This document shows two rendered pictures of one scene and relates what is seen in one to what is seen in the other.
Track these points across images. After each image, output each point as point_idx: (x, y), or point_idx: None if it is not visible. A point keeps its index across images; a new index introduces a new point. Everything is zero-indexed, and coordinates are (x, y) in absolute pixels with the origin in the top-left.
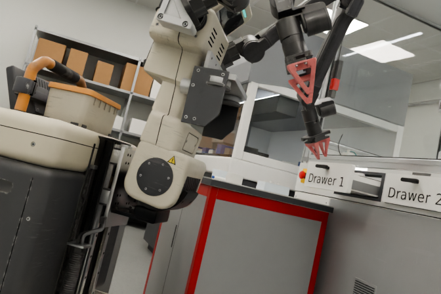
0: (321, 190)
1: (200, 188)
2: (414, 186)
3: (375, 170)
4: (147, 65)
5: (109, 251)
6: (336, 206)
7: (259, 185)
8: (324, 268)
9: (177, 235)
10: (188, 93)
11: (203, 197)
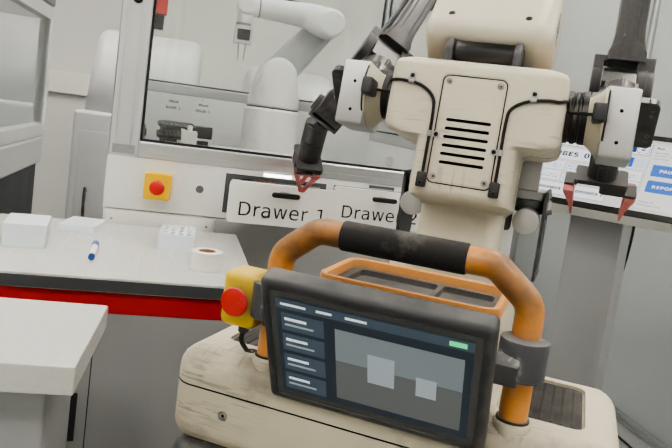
0: (189, 207)
1: (190, 308)
2: (379, 203)
3: (306, 180)
4: (509, 198)
5: None
6: (232, 231)
7: (170, 242)
8: None
9: (97, 411)
10: (541, 237)
11: (216, 323)
